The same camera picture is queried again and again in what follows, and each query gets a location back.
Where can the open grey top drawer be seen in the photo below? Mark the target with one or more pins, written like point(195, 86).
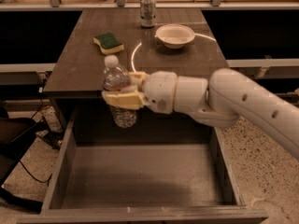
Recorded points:
point(165, 170)

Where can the silver soda can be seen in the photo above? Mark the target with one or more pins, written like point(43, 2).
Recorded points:
point(148, 13)

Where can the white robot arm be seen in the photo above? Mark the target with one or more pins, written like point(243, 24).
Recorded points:
point(217, 102)

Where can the green yellow sponge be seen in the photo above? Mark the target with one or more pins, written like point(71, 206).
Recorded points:
point(108, 43)

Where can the grey drawer cabinet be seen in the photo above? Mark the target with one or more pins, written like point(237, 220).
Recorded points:
point(76, 82)

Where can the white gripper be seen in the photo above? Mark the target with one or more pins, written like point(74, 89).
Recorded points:
point(160, 90)

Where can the clear plastic water bottle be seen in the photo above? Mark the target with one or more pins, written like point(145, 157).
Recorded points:
point(116, 78)

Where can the dark chair at left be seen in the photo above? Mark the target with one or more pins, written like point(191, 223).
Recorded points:
point(16, 136)

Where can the white paper bowl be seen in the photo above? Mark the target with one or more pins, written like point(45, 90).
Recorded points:
point(175, 36)

